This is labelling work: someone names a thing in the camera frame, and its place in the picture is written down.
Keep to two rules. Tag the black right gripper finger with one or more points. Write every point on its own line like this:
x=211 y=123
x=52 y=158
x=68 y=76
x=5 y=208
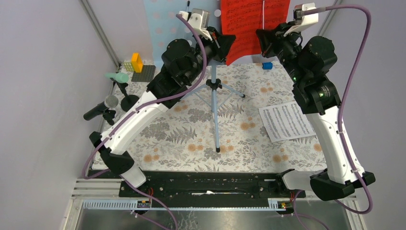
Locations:
x=266 y=41
x=282 y=28

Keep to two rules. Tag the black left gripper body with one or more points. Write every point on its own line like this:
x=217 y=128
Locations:
x=211 y=48

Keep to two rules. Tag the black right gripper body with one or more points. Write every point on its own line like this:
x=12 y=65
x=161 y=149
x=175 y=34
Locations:
x=287 y=49

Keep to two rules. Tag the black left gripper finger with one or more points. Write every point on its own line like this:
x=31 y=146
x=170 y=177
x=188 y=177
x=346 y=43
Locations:
x=223 y=54
x=224 y=42

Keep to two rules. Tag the red sheet music page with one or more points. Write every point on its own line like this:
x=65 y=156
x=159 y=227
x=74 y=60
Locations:
x=243 y=17

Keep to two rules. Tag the light blue music stand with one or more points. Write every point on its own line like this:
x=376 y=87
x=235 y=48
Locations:
x=165 y=27

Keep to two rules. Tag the white sheet music page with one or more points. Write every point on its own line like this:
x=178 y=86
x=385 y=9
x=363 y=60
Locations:
x=285 y=122

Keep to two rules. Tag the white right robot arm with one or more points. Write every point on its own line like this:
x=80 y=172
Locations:
x=307 y=66

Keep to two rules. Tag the blue toy brick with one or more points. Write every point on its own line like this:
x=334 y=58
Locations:
x=267 y=65

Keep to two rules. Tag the floral patterned table mat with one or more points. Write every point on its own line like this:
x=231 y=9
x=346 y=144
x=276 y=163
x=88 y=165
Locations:
x=185 y=138

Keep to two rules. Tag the dark grey brick baseplate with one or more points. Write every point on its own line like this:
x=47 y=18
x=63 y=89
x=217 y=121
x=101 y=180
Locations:
x=146 y=75

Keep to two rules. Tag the orange toy brick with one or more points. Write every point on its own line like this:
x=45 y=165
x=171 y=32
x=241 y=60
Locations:
x=137 y=62

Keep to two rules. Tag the pale green toy brick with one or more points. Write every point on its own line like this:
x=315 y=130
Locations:
x=128 y=66

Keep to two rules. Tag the mint green microphone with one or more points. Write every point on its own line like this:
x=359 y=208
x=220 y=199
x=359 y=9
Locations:
x=118 y=77

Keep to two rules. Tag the black far microphone stand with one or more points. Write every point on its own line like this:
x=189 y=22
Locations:
x=129 y=100

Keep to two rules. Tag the black microphone stand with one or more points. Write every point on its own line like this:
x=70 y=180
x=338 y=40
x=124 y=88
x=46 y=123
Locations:
x=109 y=116
x=129 y=100

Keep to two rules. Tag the black silver microphone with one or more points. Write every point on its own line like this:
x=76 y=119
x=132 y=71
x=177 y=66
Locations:
x=110 y=102

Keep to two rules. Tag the black near microphone stand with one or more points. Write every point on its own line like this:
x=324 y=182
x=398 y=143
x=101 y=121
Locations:
x=109 y=116

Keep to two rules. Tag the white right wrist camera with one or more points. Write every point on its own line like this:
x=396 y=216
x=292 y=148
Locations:
x=301 y=21

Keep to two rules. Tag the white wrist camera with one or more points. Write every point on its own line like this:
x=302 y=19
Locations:
x=301 y=21
x=198 y=19

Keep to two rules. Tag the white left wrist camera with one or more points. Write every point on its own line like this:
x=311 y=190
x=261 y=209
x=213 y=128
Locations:
x=198 y=19

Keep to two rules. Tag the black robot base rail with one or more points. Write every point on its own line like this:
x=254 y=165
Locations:
x=214 y=189

